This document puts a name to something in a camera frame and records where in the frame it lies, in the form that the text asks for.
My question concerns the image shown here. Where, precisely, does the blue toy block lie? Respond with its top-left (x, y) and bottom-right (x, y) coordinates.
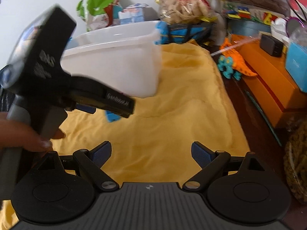
top-left (105, 111), bottom-right (121, 122)

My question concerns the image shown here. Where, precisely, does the orange box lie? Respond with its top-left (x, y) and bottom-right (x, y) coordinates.
top-left (236, 40), bottom-right (306, 128)

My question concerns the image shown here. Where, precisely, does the black small box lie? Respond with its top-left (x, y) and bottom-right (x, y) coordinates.
top-left (260, 34), bottom-right (284, 58)

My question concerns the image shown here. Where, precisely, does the blue black bag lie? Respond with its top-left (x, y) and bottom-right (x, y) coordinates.
top-left (155, 21), bottom-right (213, 45)

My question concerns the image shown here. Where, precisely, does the light blue box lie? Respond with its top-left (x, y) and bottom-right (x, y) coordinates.
top-left (285, 42), bottom-right (307, 93)

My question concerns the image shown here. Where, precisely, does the orange toy dinosaur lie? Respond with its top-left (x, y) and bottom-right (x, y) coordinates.
top-left (221, 47), bottom-right (257, 77)

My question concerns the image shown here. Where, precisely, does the person's left hand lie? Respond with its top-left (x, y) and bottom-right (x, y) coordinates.
top-left (0, 112), bottom-right (53, 153)

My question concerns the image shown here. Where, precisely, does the white plastic storage bin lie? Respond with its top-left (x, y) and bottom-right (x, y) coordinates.
top-left (61, 21), bottom-right (162, 98)

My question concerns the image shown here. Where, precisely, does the blue white tissue box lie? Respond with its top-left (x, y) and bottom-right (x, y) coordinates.
top-left (118, 3), bottom-right (149, 25)

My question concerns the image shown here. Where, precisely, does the clear box of toy blocks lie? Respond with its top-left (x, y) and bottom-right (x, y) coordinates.
top-left (215, 0), bottom-right (292, 25)

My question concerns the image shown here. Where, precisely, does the woven basket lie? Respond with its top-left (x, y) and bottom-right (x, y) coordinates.
top-left (284, 121), bottom-right (306, 205)

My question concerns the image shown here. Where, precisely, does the yellow cloth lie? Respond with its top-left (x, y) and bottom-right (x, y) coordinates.
top-left (0, 42), bottom-right (251, 230)

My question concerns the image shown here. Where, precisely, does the green white snack bag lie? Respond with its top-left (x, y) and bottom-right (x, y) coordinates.
top-left (76, 0), bottom-right (122, 31)

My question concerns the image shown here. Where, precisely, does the bag of wooden pieces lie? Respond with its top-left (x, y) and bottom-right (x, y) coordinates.
top-left (154, 0), bottom-right (218, 25)

